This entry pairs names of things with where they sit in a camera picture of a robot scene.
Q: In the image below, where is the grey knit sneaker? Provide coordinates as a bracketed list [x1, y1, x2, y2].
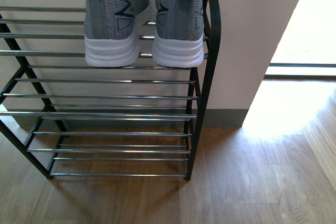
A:
[84, 0, 151, 68]
[152, 0, 204, 68]

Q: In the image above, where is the black metal shoe rack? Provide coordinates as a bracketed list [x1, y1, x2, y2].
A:
[1, 0, 222, 179]

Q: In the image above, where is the right window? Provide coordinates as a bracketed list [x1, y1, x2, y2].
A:
[266, 0, 335, 77]

